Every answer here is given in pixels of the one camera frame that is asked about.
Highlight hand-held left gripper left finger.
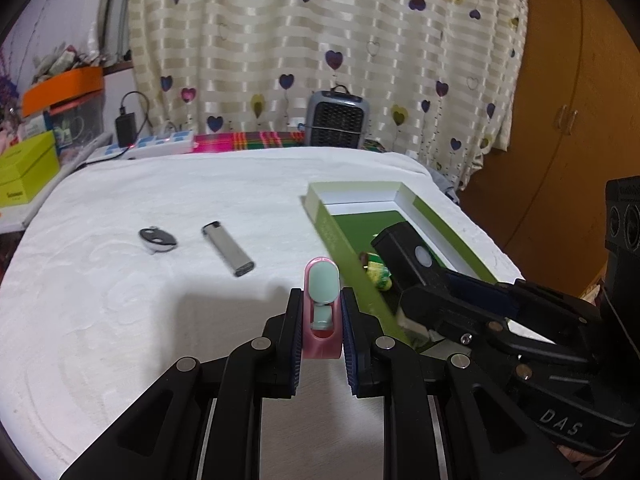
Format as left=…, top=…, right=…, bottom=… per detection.
left=60, top=287, right=306, bottom=480

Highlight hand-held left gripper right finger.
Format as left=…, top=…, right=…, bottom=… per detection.
left=340, top=287, right=566, bottom=480

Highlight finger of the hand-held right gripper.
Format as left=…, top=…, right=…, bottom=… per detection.
left=442, top=269, right=604, bottom=347
left=401, top=284, right=592, bottom=367

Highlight pink clip with green pad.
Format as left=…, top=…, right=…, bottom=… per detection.
left=303, top=257, right=343, bottom=361

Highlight small green toy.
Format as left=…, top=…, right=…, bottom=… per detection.
left=359, top=252, right=393, bottom=291

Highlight black rectangular device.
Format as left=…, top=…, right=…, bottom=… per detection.
left=371, top=224, right=451, bottom=311

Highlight green cardboard box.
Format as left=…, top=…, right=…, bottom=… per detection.
left=300, top=180, right=526, bottom=356

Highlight silver lighter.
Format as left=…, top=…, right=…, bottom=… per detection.
left=201, top=221, right=256, bottom=278

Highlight black and silver key fob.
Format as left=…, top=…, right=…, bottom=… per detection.
left=139, top=226, right=180, bottom=253

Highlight brown wooden wardrobe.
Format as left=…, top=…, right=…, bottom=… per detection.
left=457, top=0, right=640, bottom=301

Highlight plaid cloth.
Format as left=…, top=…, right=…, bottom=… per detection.
left=192, top=130, right=386, bottom=154

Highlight grey fan heater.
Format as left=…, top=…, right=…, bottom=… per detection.
left=305, top=85, right=371, bottom=150

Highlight white and blue power strip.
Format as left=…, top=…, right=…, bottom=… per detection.
left=102, top=130, right=196, bottom=157

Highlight black power adapter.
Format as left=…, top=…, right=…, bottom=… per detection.
left=115, top=112, right=138, bottom=146

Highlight beige curtain with hearts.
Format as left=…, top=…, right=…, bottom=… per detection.
left=127, top=0, right=531, bottom=191

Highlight clear plastic storage bin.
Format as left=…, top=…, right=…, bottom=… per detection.
left=47, top=94, right=107, bottom=155

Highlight yellow-green box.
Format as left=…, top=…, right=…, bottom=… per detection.
left=0, top=131, right=61, bottom=208

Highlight orange box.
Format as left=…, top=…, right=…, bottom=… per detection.
left=21, top=66, right=106, bottom=117

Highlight pile of packets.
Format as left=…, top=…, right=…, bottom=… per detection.
left=31, top=45, right=103, bottom=85

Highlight purple flower branches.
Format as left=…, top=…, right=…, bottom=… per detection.
left=0, top=42, right=22, bottom=113

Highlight black cable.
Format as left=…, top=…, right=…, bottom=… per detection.
left=120, top=91, right=152, bottom=132

